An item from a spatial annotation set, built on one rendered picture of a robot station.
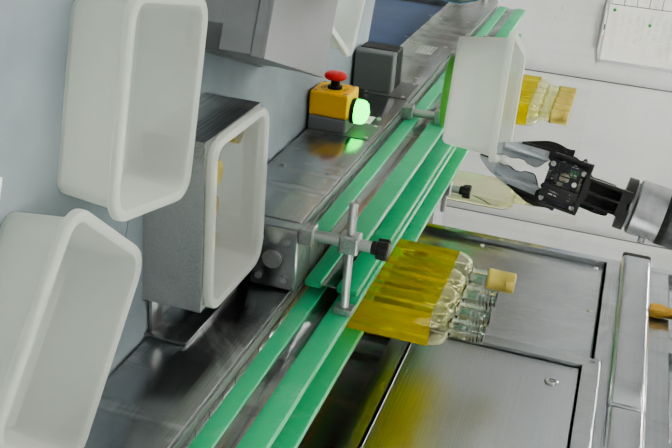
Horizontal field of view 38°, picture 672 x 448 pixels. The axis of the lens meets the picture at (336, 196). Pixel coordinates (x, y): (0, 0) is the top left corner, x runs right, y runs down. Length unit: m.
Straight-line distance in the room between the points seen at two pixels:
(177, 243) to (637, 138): 6.45
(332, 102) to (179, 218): 0.60
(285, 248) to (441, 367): 0.38
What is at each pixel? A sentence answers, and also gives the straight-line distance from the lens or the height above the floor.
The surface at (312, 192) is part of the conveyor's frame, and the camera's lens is 1.45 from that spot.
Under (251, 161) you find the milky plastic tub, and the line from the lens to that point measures 1.27.
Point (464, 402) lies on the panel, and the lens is 1.52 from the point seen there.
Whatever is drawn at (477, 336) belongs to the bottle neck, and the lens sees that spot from 1.43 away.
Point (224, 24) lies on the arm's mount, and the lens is 1.19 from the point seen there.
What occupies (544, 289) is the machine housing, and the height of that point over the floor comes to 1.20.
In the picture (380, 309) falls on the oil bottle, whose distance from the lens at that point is 1.43.
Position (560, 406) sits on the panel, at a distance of 1.55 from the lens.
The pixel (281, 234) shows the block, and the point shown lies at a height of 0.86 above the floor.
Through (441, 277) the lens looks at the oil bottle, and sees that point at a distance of 1.52.
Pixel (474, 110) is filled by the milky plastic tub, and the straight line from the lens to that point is 1.29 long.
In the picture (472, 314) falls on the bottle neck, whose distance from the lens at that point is 1.48.
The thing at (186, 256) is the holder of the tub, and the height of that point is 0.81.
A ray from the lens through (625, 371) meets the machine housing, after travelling 1.69.
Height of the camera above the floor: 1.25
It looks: 14 degrees down
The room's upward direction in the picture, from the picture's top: 101 degrees clockwise
